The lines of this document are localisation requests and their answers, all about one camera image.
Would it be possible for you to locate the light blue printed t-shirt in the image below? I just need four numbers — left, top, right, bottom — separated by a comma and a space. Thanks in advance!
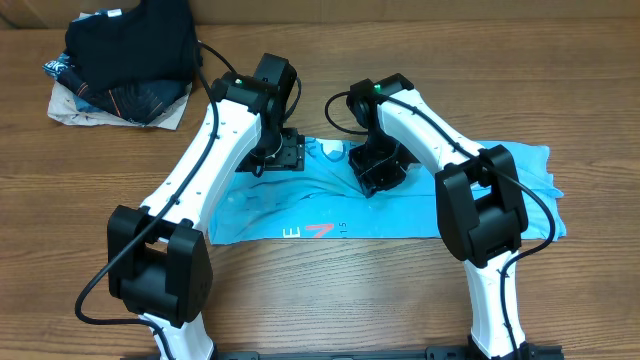
207, 135, 568, 246

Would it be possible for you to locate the black folded shirt on pile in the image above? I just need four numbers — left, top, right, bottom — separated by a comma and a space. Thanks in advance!
65, 0, 199, 91

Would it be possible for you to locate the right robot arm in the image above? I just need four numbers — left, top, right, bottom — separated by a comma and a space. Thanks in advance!
346, 74, 528, 359

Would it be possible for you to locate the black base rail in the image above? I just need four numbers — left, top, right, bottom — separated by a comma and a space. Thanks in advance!
213, 343, 565, 360

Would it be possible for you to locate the dark patterned folded garment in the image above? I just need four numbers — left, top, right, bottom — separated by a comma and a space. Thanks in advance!
43, 54, 191, 124

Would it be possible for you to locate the beige folded garment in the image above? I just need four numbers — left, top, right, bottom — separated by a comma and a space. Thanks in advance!
47, 82, 190, 130

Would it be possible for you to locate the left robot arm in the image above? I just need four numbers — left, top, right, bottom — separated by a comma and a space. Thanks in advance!
107, 53, 305, 359

